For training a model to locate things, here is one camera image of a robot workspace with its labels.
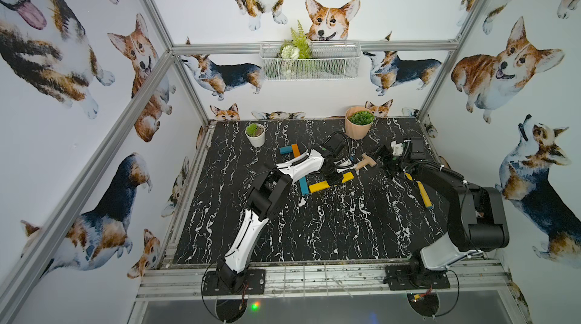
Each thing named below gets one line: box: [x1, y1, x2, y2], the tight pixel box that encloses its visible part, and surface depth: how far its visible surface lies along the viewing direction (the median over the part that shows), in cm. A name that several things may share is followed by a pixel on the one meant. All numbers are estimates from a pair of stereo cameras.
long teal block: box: [298, 176, 310, 195], surface depth 97 cm
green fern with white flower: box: [279, 19, 314, 79], surface depth 85 cm
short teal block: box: [279, 146, 293, 155], surface depth 109 cm
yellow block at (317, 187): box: [308, 180, 331, 194], surface depth 97 cm
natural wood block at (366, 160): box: [355, 155, 373, 170], surface depth 106 cm
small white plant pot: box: [245, 122, 266, 148], surface depth 108 cm
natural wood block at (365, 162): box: [355, 152, 377, 170], surface depth 106 cm
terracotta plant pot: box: [344, 105, 376, 141], surface depth 109 cm
